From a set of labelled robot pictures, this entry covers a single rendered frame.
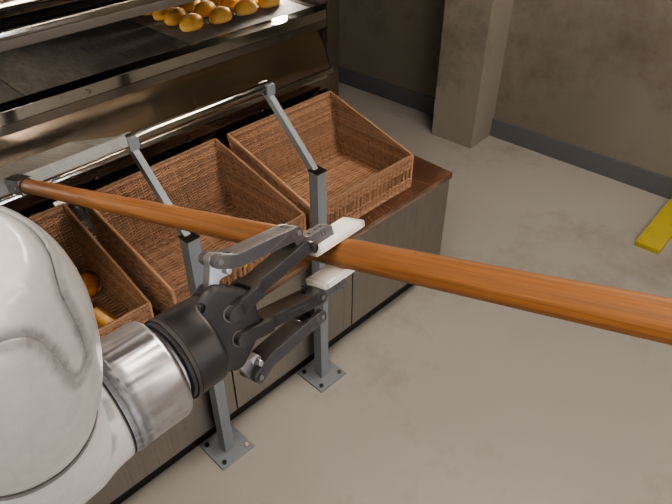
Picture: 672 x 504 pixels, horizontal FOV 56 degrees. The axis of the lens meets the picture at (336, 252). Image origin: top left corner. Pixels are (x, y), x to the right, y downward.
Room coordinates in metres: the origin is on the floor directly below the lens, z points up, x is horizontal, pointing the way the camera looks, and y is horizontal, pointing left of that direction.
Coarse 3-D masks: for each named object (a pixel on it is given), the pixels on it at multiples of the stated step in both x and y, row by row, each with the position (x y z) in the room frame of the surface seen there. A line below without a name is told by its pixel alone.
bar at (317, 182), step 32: (160, 128) 1.55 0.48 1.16; (288, 128) 1.76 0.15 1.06; (160, 192) 1.42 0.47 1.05; (320, 192) 1.67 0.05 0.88; (192, 256) 1.32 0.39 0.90; (192, 288) 1.33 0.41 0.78; (320, 352) 1.66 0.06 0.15; (320, 384) 1.62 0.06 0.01; (224, 416) 1.33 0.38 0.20; (224, 448) 1.32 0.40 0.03
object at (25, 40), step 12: (120, 0) 1.94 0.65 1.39; (168, 0) 1.87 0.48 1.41; (180, 0) 1.90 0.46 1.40; (192, 0) 1.93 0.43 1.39; (72, 12) 1.83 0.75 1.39; (120, 12) 1.76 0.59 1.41; (132, 12) 1.79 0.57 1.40; (144, 12) 1.81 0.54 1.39; (24, 24) 1.73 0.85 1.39; (72, 24) 1.66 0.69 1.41; (84, 24) 1.68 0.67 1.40; (96, 24) 1.71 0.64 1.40; (24, 36) 1.57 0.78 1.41; (36, 36) 1.59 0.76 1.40; (48, 36) 1.61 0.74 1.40; (60, 36) 1.63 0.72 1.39; (0, 48) 1.52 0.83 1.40; (12, 48) 1.54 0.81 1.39
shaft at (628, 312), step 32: (32, 192) 1.03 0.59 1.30; (64, 192) 0.93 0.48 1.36; (96, 192) 0.87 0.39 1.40; (160, 224) 0.71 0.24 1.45; (192, 224) 0.65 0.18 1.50; (224, 224) 0.61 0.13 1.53; (256, 224) 0.58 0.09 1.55; (320, 256) 0.49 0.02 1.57; (352, 256) 0.46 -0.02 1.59; (384, 256) 0.44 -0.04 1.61; (416, 256) 0.43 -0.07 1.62; (448, 288) 0.39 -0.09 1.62; (480, 288) 0.37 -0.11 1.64; (512, 288) 0.35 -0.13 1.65; (544, 288) 0.34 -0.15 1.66; (576, 288) 0.33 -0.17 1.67; (608, 288) 0.32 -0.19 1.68; (576, 320) 0.32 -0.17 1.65; (608, 320) 0.30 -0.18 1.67; (640, 320) 0.29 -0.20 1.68
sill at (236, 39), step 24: (264, 24) 2.35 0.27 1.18; (288, 24) 2.39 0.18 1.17; (192, 48) 2.11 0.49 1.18; (216, 48) 2.15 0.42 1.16; (120, 72) 1.90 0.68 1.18; (144, 72) 1.95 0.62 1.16; (24, 96) 1.73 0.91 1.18; (48, 96) 1.73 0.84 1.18; (72, 96) 1.77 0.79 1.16; (0, 120) 1.62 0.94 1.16
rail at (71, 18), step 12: (132, 0) 1.80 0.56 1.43; (144, 0) 1.82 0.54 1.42; (156, 0) 1.85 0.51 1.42; (84, 12) 1.70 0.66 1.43; (96, 12) 1.72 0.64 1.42; (108, 12) 1.74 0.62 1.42; (36, 24) 1.60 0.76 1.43; (48, 24) 1.62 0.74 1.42; (60, 24) 1.64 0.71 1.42; (0, 36) 1.53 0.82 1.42; (12, 36) 1.55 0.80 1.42
